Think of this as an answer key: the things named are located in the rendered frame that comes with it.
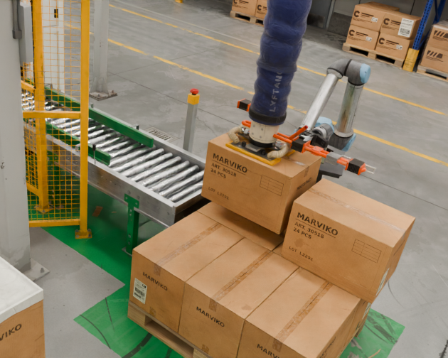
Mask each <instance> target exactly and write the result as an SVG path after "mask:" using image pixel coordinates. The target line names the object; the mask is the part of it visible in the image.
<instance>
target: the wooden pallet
mask: <svg viewBox="0 0 448 358"><path fill-rule="evenodd" d="M367 316H368V315H366V317H365V319H364V320H363V322H362V323H361V324H360V325H359V327H358V329H357V330H356V331H355V332H354V334H353V335H352V337H351V338H350V340H349V341H348V342H347V344H346V345H345V347H344V348H343V349H342V350H341V352H340V354H339V355H338V356H337V358H339V357H340V356H341V354H342V352H343V351H344V350H345V348H346V347H347V346H348V344H349V342H350V341H351V340H352V339H353V337H357V336H358V335H359V334H360V332H361V330H362V329H363V326H364V324H365V321H366V318H367ZM127 317H128V318H129V319H131V320H133V321H134V322H135V323H136V324H138V325H139V326H141V327H143V328H144V329H145V330H146V331H148V332H149V333H151V334H152V335H153V336H155V337H156V338H158V339H159V340H161V341H162V342H163V343H164V344H166V345H168V346H169V347H170V348H172V349H173V350H174V351H176V352H178V353H179V354H180V355H181V356H183V357H185V358H212V357H211V356H210V355H208V354H206V353H205V352H204V351H203V350H201V349H199V348H198V347H197V346H195V345H194V344H192V343H191V342H189V341H188V340H186V339H185V338H184V337H182V336H180V335H179V334H178V333H176V332H175V331H173V330H172V329H171V328H169V327H167V326H166V325H165V324H163V323H162V322H160V321H159V320H157V319H156V318H155V317H153V316H152V315H150V314H148V313H147V312H146V311H145V310H143V309H141V308H140V307H139V306H137V305H135V304H134V303H133V302H132V301H130V300H129V303H128V315H127Z"/></svg>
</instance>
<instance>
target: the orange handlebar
mask: <svg viewBox="0 0 448 358"><path fill-rule="evenodd" d="M242 125H244V126H247V127H249V128H250V127H251V121H248V120H243V121H242ZM277 134H279V135H281V136H278V135H276V134H274V135H273V137H274V138H276V139H279V140H281V141H284V142H287V143H290V144H291V143H292V140H289V139H288V138H289V136H286V135H284V134H281V133H279V132H277ZM282 136H284V137H287V139H286V138H284V137H282ZM304 150H306V151H309V152H311V154H314V155H315V156H322V157H324V158H326V155H327V154H328V153H329V152H328V151H325V150H324V149H323V148H320V147H318V146H312V145H308V146H305V148H304ZM348 161H349V160H348V159H345V158H342V157H341V158H340V160H339V159H338V160H337V163H340V164H341V165H344V166H346V164H347V162H348Z"/></svg>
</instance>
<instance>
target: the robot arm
mask: <svg viewBox="0 0 448 358"><path fill-rule="evenodd" d="M326 74H327V75H326V77H325V79H324V81H323V83H322V84H321V86H320V88H319V91H318V92H317V94H316V96H315V98H314V100H313V102H312V103H311V106H310V108H309V110H308V112H307V113H306V115H305V117H304V119H303V121H302V123H301V125H300V127H299V128H298V129H295V130H294V132H293V134H294V133H296V132H297V131H298V130H300V129H301V128H302V127H304V126H305V125H307V126H308V129H306V130H305V131H303V132H302V133H300V134H299V135H298V136H300V137H303V138H304V140H303V141H309V140H310V141H311V142H310V145H312V146H318V147H320V148H323V149H324V150H326V148H327V146H328V145H329V146H332V147H334V148H337V149H339V150H341V151H345V152H347V151H348V150H349V149H350V147H351V146H352V144H353V142H354V140H355V138H356V135H355V134H354V133H353V128H352V126H353V122H354V119H355V115H356V111H357V108H358V103H359V101H360V98H361V93H362V90H363V86H364V84H365V83H367V81H368V79H369V76H370V66H369V65H367V64H365V63H360V62H358V61H355V60H352V59H350V58H342V59H340V60H337V61H335V62H333V63H331V64H330V65H329V67H328V68H327V70H326ZM343 76H346V77H347V78H348V82H347V85H346V90H345V93H344V96H343V101H342V105H341V110H340V113H339V116H338V121H337V124H335V125H332V124H333V123H332V120H330V119H328V118H325V117H322V116H320V115H321V113H322V111H323V109H324V107H325V105H326V103H327V102H328V100H329V97H330V96H331V93H332V92H333V90H334V87H335V86H336V84H337V82H338V80H340V79H342V77H343Z"/></svg>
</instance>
